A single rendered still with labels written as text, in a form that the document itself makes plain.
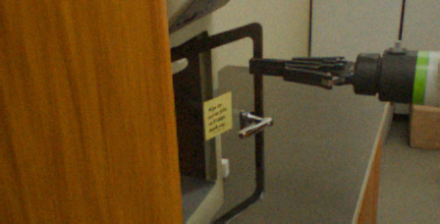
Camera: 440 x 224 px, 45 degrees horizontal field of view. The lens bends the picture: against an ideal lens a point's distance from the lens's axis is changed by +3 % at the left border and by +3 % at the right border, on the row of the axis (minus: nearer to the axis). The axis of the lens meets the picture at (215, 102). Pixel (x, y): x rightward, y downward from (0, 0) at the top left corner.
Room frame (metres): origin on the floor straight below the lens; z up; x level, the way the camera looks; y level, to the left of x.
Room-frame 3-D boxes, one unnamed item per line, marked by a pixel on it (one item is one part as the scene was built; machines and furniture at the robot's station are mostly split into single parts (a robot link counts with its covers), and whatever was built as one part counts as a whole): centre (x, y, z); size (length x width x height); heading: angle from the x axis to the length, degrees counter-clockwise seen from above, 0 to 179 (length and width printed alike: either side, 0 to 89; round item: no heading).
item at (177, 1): (0.90, 0.01, 1.46); 0.32 x 0.11 x 0.10; 157
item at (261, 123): (0.93, -0.07, 1.20); 0.10 x 0.05 x 0.03; 137
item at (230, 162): (0.89, 0.01, 1.19); 0.30 x 0.01 x 0.40; 137
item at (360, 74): (0.89, -0.25, 1.31); 0.09 x 0.08 x 0.07; 66
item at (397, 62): (0.86, -0.32, 1.31); 0.09 x 0.06 x 0.12; 156
